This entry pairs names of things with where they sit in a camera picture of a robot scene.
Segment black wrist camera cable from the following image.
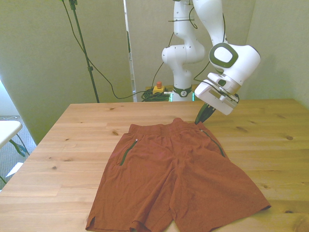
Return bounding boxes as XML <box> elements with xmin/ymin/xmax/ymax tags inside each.
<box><xmin>152</xmin><ymin>6</ymin><xmax>229</xmax><ymax>89</ymax></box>

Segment black stand cable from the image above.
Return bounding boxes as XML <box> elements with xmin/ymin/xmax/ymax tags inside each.
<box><xmin>61</xmin><ymin>0</ymin><xmax>155</xmax><ymax>100</ymax></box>

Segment white side table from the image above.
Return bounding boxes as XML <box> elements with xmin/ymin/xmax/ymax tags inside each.
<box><xmin>0</xmin><ymin>120</ymin><xmax>24</xmax><ymax>149</ymax></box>

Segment white paper sheet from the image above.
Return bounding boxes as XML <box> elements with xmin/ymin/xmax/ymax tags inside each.
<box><xmin>5</xmin><ymin>162</ymin><xmax>24</xmax><ymax>178</ymax></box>

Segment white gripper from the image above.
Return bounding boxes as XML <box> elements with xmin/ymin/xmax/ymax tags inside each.
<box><xmin>194</xmin><ymin>79</ymin><xmax>240</xmax><ymax>125</ymax></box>

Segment rust red shorts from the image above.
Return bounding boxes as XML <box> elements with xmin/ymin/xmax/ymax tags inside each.
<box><xmin>85</xmin><ymin>117</ymin><xmax>272</xmax><ymax>232</ymax></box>

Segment yellow emergency stop button box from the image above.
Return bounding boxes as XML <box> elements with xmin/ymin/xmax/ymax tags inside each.
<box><xmin>152</xmin><ymin>81</ymin><xmax>169</xmax><ymax>95</ymax></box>

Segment black tripod stand pole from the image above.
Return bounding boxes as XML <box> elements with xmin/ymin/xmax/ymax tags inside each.
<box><xmin>68</xmin><ymin>0</ymin><xmax>100</xmax><ymax>103</ymax></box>

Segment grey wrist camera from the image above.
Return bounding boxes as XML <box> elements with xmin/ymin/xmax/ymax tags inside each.
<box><xmin>209</xmin><ymin>88</ymin><xmax>240</xmax><ymax>108</ymax></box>

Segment blue green cable bundle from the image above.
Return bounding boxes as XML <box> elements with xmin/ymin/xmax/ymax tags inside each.
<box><xmin>9</xmin><ymin>139</ymin><xmax>31</xmax><ymax>158</ymax></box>

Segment coiled green black cables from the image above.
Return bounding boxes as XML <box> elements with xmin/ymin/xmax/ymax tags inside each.
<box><xmin>140</xmin><ymin>89</ymin><xmax>173</xmax><ymax>102</ymax></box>

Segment white vertical partition post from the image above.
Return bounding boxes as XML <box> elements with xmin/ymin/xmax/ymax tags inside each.
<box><xmin>123</xmin><ymin>0</ymin><xmax>137</xmax><ymax>102</ymax></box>

